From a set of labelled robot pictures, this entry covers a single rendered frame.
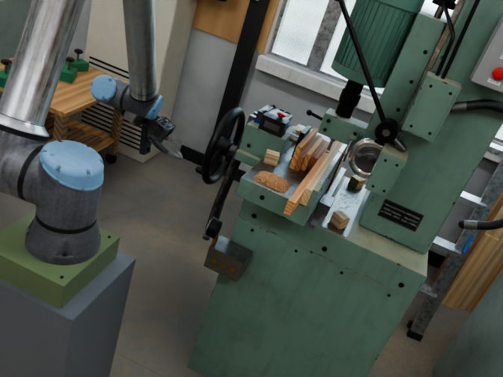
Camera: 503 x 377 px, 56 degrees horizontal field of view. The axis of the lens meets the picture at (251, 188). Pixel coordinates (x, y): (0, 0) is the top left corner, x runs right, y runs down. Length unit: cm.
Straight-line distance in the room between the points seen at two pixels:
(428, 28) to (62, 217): 105
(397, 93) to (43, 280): 105
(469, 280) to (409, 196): 148
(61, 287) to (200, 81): 210
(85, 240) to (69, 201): 14
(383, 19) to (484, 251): 171
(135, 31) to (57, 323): 80
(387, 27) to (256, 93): 172
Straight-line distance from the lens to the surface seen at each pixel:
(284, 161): 149
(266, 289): 159
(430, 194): 146
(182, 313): 215
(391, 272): 145
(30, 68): 129
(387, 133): 135
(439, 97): 129
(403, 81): 141
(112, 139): 297
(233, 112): 160
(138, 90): 160
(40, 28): 129
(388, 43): 141
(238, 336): 175
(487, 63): 131
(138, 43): 146
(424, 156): 142
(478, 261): 283
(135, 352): 197
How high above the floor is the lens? 149
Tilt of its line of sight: 28 degrees down
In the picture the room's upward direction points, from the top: 19 degrees clockwise
